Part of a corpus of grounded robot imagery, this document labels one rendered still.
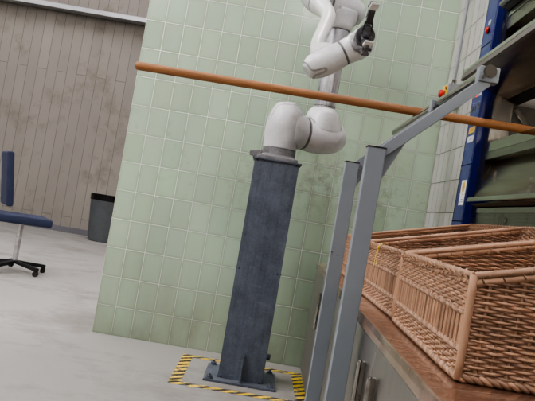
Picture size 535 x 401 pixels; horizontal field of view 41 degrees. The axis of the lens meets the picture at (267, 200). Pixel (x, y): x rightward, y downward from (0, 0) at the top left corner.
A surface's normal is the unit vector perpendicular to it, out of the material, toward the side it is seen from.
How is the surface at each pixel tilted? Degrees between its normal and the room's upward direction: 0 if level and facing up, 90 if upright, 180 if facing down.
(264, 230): 90
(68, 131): 90
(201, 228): 90
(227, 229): 90
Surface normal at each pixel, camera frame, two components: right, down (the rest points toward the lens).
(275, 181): 0.00, -0.01
